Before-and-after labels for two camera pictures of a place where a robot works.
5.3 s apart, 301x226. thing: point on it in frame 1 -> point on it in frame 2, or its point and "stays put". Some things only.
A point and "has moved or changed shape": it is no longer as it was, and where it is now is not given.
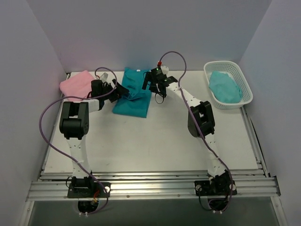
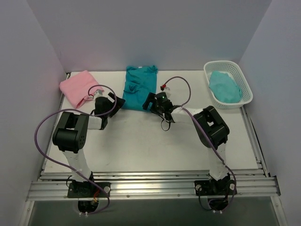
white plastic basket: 233,69 stays put
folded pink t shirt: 78,84 stays put
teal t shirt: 137,103 has moved or changed shape
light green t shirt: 224,87 stays put
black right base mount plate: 215,188 stays put
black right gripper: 149,79 -> 152,103
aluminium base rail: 250,185 stays put
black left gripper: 113,92 -> 114,103
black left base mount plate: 89,190 stays put
